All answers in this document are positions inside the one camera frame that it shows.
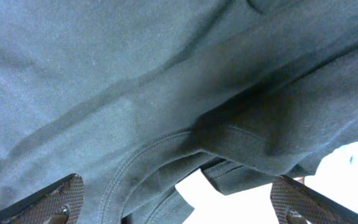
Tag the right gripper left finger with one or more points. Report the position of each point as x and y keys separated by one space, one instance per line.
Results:
x=64 y=198

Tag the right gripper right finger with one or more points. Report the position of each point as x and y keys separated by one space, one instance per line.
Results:
x=293 y=203

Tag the black t-shirt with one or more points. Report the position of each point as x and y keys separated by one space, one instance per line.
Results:
x=135 y=95

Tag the light blue t-shirt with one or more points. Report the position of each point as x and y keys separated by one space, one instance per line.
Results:
x=336 y=178

